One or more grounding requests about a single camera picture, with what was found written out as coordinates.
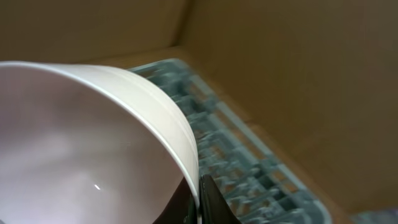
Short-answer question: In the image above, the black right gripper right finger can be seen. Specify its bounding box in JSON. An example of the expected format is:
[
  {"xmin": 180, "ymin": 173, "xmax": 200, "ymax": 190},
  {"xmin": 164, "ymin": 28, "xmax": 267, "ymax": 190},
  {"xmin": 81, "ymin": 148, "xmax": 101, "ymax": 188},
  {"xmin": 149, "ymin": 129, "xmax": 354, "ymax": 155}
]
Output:
[{"xmin": 200, "ymin": 174, "xmax": 241, "ymax": 224}]

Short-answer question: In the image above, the grey dish rack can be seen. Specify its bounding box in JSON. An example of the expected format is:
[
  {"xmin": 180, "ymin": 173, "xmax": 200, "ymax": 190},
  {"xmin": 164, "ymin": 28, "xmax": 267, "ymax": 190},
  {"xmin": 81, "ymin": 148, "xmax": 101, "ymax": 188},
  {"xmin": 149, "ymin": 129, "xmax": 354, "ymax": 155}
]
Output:
[{"xmin": 131, "ymin": 58, "xmax": 332, "ymax": 224}]

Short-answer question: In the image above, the white bowl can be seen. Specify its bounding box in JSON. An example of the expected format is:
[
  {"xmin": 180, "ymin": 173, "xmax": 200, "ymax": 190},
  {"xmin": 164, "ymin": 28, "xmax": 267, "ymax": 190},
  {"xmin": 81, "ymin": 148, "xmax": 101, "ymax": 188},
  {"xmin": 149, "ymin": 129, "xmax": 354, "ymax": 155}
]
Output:
[{"xmin": 1, "ymin": 62, "xmax": 200, "ymax": 223}]

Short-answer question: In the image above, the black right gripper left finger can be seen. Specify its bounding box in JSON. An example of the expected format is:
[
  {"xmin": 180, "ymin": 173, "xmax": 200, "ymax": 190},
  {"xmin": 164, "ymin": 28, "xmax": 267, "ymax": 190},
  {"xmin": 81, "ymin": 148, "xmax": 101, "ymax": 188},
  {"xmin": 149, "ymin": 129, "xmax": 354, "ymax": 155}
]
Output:
[{"xmin": 153, "ymin": 179, "xmax": 197, "ymax": 224}]

